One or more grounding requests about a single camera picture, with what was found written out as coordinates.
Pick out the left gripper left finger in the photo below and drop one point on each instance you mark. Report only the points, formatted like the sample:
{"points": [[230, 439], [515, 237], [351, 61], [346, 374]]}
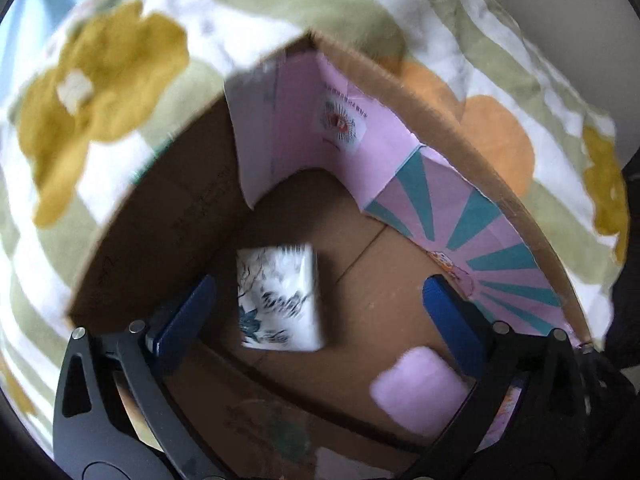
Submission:
{"points": [[113, 415]]}

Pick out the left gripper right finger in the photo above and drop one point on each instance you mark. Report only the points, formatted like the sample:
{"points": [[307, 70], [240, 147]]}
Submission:
{"points": [[525, 416]]}

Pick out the pink cardboard box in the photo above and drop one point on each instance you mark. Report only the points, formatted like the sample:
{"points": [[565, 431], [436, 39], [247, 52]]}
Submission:
{"points": [[268, 412]]}

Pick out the pink towel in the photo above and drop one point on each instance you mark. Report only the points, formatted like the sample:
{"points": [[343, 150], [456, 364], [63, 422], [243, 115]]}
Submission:
{"points": [[420, 392]]}

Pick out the white floral tissue pack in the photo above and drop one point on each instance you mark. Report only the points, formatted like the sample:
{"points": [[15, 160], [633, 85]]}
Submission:
{"points": [[278, 298]]}

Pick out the light blue sheer curtain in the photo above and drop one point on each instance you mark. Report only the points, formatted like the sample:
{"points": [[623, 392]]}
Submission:
{"points": [[25, 28]]}

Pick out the floral striped green blanket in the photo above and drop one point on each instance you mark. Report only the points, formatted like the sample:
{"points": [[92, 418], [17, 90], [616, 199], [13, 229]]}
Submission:
{"points": [[120, 79]]}

